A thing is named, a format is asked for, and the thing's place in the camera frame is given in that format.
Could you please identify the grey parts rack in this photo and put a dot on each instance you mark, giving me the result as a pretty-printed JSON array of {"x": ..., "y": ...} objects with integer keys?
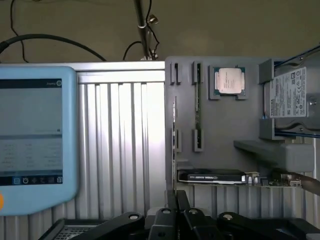
[{"x": 225, "y": 130}]

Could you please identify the light blue tablet screen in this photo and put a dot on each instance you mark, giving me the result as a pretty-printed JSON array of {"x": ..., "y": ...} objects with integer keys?
[{"x": 68, "y": 125}]

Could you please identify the hard disk drive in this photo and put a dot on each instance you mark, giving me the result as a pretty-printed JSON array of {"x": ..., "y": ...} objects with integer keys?
[{"x": 287, "y": 95}]

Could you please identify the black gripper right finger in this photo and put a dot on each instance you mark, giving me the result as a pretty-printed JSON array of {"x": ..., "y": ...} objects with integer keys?
[{"x": 195, "y": 225}]

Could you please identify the green RAM stick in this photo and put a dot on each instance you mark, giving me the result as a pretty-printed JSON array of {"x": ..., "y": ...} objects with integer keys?
[{"x": 198, "y": 107}]

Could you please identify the green graphics card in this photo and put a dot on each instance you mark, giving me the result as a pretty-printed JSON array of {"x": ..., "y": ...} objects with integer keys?
[{"x": 212, "y": 176}]

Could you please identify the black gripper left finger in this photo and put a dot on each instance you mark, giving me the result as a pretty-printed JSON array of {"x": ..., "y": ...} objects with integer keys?
[{"x": 160, "y": 225}]

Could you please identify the metal stand pole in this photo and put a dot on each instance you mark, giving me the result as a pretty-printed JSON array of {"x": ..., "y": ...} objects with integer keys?
[{"x": 143, "y": 32}]

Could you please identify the small metal clamp knob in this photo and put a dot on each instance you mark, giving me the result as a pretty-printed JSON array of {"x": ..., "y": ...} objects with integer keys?
[{"x": 153, "y": 19}]

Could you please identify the CPU chip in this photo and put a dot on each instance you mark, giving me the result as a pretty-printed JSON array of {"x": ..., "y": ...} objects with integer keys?
[{"x": 230, "y": 81}]

